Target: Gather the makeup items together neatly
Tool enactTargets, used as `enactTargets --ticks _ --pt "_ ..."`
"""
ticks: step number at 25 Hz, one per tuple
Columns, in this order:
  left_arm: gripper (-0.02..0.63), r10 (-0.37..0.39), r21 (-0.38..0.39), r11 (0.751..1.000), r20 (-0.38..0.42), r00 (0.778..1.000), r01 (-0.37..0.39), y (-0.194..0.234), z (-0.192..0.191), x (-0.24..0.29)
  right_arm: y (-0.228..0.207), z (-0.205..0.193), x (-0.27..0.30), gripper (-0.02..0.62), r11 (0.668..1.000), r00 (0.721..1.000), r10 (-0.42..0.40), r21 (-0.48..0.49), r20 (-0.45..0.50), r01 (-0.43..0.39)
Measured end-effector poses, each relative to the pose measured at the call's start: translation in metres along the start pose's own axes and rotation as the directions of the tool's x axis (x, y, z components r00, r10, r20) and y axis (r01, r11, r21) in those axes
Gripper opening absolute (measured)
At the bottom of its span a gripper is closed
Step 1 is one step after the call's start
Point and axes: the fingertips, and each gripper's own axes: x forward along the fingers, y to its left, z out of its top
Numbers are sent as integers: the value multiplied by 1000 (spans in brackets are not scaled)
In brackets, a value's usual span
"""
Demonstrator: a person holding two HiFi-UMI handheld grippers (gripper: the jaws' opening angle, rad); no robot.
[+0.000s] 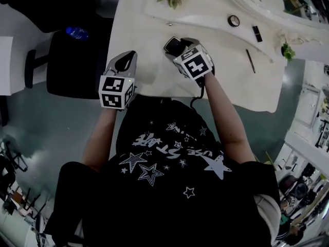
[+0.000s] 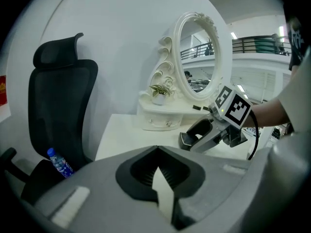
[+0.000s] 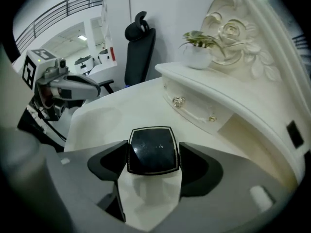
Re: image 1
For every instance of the black square compact case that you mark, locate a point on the black square compact case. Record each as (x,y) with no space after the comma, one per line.
(174,45)

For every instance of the black office chair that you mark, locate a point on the black office chair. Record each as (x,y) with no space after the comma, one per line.
(74,68)

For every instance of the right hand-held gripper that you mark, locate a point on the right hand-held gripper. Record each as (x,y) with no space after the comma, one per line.
(196,66)

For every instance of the black lipstick tube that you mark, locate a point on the black lipstick tube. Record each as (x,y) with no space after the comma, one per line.
(257,33)

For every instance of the light grey trousers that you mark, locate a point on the light grey trousers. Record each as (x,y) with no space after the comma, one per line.
(268,215)

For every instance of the dark makeup pencil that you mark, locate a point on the dark makeup pencil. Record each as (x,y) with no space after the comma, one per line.
(251,61)

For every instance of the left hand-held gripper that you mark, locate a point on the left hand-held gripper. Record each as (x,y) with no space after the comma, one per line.
(113,91)

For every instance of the person's left forearm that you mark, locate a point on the person's left forearm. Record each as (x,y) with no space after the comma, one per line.
(102,138)

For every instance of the white vanity table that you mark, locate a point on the white vanity table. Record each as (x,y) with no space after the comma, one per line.
(231,86)

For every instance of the blue water bottle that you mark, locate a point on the blue water bottle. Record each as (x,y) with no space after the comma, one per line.
(76,33)

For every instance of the white side table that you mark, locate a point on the white side table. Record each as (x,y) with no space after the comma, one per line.
(6,66)

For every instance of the bright green potted plant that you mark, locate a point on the bright green potted plant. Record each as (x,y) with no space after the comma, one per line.
(288,51)

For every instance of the white cluttered shelf unit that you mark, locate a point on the white cluttered shelf unit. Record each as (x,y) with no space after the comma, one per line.
(308,107)

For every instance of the person's right forearm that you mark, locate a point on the person's right forearm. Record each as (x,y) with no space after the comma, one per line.
(223,117)

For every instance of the black star-print t-shirt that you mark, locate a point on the black star-print t-shirt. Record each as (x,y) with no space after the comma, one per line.
(167,202)

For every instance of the round compact with clear lid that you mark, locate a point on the round compact with clear lid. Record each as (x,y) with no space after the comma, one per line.
(234,20)

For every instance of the yellow wooden stool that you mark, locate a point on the yellow wooden stool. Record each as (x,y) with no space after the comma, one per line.
(270,158)

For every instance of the pile of black equipment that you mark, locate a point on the pile of black equipment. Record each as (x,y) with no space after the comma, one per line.
(15,163)

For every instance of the white oval carved mirror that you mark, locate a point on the white oval carved mirror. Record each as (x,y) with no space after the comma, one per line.
(257,6)

